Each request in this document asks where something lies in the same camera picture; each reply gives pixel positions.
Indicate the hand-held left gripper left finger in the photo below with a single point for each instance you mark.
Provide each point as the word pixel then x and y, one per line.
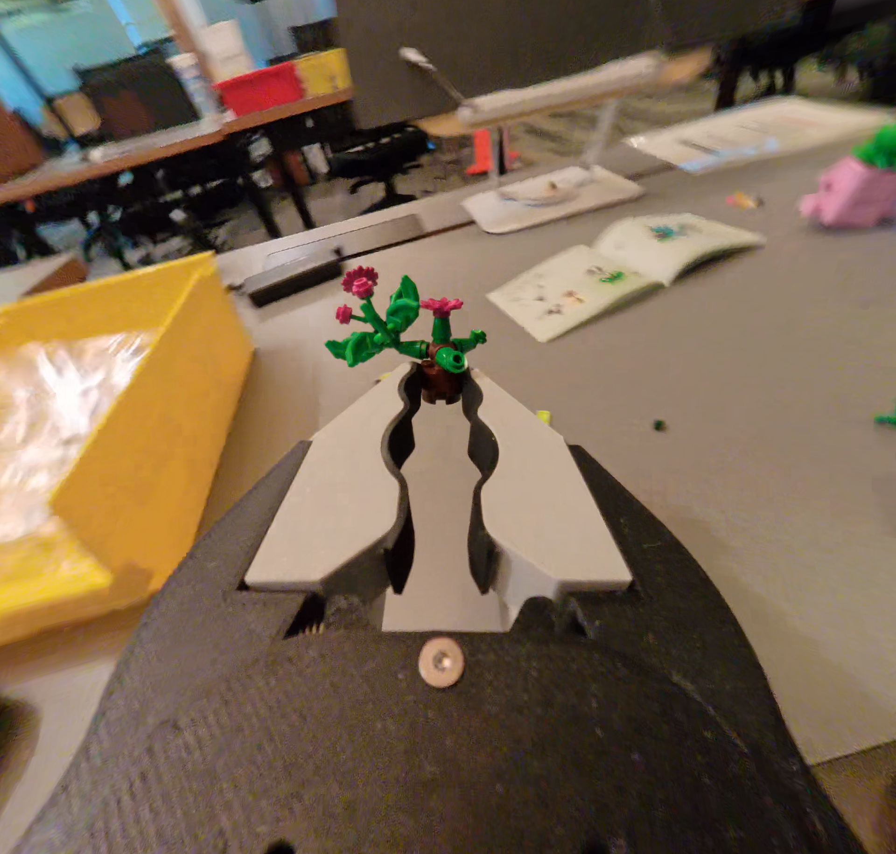
pixel 322 511

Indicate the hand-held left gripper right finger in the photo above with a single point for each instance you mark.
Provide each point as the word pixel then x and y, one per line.
pixel 553 511

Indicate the toy brick pink flower plant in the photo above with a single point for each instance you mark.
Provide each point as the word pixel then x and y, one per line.
pixel 381 333

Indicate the large yellow plastic bin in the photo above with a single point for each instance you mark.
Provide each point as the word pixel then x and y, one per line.
pixel 154 406

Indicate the black flat device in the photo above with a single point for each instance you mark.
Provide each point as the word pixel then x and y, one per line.
pixel 290 282

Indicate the open instruction booklet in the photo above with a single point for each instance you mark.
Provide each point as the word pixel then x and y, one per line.
pixel 595 280

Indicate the clear plastic bag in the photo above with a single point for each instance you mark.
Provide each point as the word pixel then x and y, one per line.
pixel 63 406

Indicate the white base board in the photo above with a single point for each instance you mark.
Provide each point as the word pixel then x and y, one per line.
pixel 595 200

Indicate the black office chair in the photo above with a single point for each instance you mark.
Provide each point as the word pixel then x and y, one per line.
pixel 378 158

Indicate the orange red object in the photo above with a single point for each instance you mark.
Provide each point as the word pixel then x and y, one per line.
pixel 481 154

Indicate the wooden table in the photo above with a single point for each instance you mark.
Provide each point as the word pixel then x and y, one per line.
pixel 294 107

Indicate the long pale bar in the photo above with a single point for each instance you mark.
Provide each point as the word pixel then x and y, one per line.
pixel 574 88

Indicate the red plastic bin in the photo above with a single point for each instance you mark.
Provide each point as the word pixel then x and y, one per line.
pixel 259 90

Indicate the large printed paper sheet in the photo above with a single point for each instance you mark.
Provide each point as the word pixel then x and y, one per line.
pixel 756 130

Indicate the pink toy brick pot plant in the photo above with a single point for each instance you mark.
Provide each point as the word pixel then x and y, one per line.
pixel 850 193

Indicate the small yellow plastic bin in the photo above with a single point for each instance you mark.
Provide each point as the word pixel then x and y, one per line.
pixel 323 74

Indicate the black monitor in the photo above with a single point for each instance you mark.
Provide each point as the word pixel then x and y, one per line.
pixel 140 95

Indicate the white container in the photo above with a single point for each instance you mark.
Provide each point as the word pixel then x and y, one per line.
pixel 224 49

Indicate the dark partition panel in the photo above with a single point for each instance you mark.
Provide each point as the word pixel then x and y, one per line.
pixel 504 21

